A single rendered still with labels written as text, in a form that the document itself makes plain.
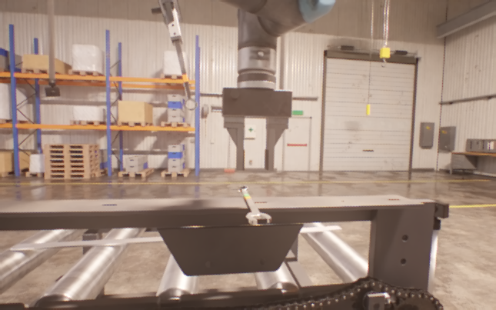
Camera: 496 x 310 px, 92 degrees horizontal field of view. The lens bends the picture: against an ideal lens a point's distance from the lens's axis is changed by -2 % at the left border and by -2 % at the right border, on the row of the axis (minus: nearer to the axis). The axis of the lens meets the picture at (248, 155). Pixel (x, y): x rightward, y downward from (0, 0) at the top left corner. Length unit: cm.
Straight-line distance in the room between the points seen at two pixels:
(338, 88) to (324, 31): 234
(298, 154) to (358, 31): 556
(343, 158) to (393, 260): 1020
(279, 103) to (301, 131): 966
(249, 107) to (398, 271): 58
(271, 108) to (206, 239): 34
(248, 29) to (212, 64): 947
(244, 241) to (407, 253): 43
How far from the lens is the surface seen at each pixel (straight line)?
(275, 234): 63
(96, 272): 95
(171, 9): 72
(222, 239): 62
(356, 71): 1142
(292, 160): 1006
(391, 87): 1222
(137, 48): 1045
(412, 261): 82
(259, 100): 46
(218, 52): 1008
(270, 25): 46
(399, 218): 75
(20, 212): 63
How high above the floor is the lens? 131
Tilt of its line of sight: 4 degrees down
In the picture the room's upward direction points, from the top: 1 degrees clockwise
